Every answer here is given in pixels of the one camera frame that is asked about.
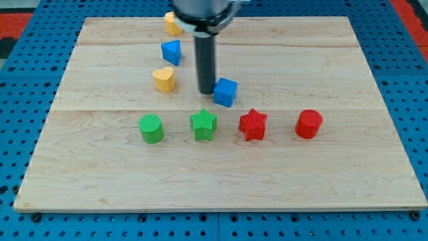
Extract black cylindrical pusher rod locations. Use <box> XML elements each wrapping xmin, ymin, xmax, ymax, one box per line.
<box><xmin>194</xmin><ymin>36</ymin><xmax>215</xmax><ymax>94</ymax></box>

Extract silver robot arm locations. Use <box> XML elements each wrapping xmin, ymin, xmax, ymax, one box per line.
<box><xmin>171</xmin><ymin>0</ymin><xmax>242</xmax><ymax>94</ymax></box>

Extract green star block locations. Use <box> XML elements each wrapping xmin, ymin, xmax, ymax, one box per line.
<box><xmin>189</xmin><ymin>108</ymin><xmax>217</xmax><ymax>141</ymax></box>

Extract red star block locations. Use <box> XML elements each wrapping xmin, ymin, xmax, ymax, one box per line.
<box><xmin>239</xmin><ymin>108</ymin><xmax>268</xmax><ymax>141</ymax></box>

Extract blue triangle block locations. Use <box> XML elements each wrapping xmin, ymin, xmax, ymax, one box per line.
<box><xmin>160</xmin><ymin>39</ymin><xmax>181</xmax><ymax>66</ymax></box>

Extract yellow pentagon block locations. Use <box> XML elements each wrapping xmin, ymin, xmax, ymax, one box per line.
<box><xmin>164</xmin><ymin>11</ymin><xmax>183</xmax><ymax>35</ymax></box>

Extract blue cube block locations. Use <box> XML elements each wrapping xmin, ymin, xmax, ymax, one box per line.
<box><xmin>213</xmin><ymin>78</ymin><xmax>237</xmax><ymax>108</ymax></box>

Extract yellow heart block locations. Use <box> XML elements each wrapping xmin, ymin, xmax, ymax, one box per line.
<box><xmin>152</xmin><ymin>66</ymin><xmax>175</xmax><ymax>92</ymax></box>

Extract green cylinder block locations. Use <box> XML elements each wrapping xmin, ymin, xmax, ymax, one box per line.
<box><xmin>138</xmin><ymin>113</ymin><xmax>164</xmax><ymax>144</ymax></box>

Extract wooden board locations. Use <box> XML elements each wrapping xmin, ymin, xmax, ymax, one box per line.
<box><xmin>13</xmin><ymin>17</ymin><xmax>427</xmax><ymax>213</ymax></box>

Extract red cylinder block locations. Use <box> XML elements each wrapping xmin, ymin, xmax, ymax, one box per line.
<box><xmin>295</xmin><ymin>109</ymin><xmax>323</xmax><ymax>139</ymax></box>

